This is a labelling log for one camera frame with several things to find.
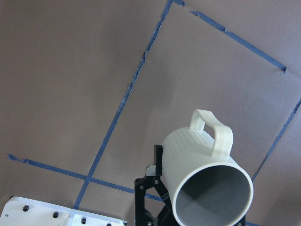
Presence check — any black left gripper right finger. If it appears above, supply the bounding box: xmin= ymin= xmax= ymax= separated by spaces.
xmin=236 ymin=216 xmax=246 ymax=226

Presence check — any white ribbed mug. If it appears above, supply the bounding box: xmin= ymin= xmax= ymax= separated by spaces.
xmin=162 ymin=110 xmax=253 ymax=226

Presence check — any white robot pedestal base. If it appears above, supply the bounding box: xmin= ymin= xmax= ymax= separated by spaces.
xmin=0 ymin=196 xmax=125 ymax=226

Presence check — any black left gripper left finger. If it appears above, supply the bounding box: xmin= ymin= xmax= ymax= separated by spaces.
xmin=134 ymin=145 xmax=174 ymax=226

